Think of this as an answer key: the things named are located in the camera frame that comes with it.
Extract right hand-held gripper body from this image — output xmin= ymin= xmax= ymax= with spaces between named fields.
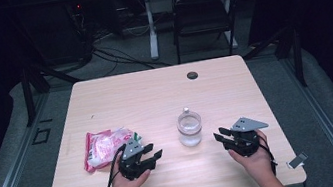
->
xmin=219 ymin=113 xmax=274 ymax=161

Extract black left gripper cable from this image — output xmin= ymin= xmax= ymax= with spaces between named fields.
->
xmin=89 ymin=142 xmax=135 ymax=187

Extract round dark table grommet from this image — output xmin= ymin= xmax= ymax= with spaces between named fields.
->
xmin=186 ymin=70 xmax=200 ymax=82

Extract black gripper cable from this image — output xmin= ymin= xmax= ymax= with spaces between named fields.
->
xmin=89 ymin=142 xmax=135 ymax=187
xmin=255 ymin=131 xmax=280 ymax=174

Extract black metal stand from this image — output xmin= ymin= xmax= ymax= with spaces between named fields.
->
xmin=17 ymin=58 xmax=88 ymax=128
xmin=239 ymin=23 xmax=309 ymax=97

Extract black folding chair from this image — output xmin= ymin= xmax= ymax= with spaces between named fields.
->
xmin=167 ymin=0 xmax=252 ymax=65

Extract grey and white tape strip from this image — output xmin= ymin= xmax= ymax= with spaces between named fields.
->
xmin=285 ymin=151 xmax=311 ymax=171

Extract clear glass jar with lid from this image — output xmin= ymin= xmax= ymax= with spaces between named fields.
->
xmin=174 ymin=105 xmax=206 ymax=149

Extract pink and white plastic bag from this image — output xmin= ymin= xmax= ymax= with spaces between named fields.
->
xmin=79 ymin=123 xmax=148 ymax=174

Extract light grey box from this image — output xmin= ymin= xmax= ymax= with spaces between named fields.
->
xmin=149 ymin=0 xmax=176 ymax=16

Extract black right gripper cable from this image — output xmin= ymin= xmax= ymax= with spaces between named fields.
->
xmin=255 ymin=131 xmax=280 ymax=174

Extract person's right hand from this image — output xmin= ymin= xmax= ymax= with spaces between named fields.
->
xmin=225 ymin=127 xmax=278 ymax=182

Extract dark equipment rack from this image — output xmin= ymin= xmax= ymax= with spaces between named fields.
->
xmin=16 ymin=0 xmax=96 ymax=71

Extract black floor cables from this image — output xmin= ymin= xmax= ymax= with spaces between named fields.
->
xmin=89 ymin=36 xmax=173 ymax=79

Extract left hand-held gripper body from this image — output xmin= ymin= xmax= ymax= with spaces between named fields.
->
xmin=113 ymin=133 xmax=160 ymax=184

